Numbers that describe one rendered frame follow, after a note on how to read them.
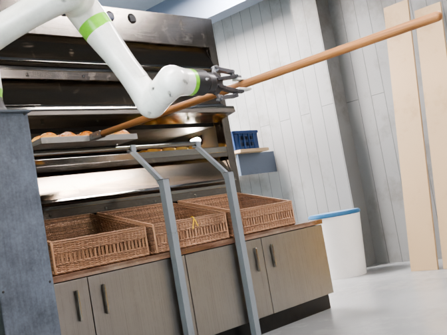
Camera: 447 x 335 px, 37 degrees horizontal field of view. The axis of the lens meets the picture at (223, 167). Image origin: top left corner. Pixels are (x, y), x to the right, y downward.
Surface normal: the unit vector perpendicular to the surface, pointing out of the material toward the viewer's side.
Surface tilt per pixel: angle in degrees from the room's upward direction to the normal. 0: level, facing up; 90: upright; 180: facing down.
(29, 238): 90
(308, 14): 90
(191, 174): 70
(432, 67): 80
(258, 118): 90
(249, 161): 90
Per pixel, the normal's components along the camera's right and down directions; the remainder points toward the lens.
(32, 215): 0.70, -0.17
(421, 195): -0.71, -0.10
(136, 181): 0.59, -0.49
